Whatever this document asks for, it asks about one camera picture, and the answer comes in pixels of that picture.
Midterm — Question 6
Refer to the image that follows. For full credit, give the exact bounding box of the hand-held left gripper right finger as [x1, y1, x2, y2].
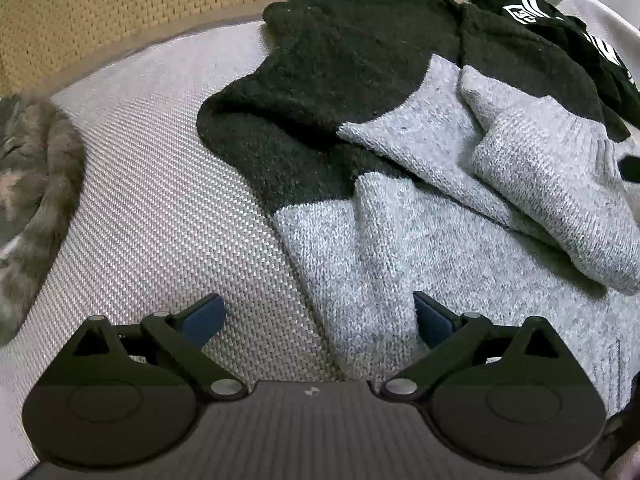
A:
[379, 291, 597, 404]

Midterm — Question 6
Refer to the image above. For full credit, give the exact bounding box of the black white-striped garment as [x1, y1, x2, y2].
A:
[470, 0, 640, 131]

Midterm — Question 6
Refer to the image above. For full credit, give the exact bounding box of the black and grey knit sweater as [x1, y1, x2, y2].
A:
[196, 0, 640, 406]

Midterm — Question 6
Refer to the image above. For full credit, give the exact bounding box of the woven tan headboard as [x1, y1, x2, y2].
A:
[0, 0, 523, 106]

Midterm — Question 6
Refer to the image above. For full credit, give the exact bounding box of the grey tabby cat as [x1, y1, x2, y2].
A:
[0, 95, 86, 348]

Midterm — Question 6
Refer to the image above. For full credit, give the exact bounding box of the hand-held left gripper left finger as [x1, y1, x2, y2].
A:
[36, 293, 249, 402]

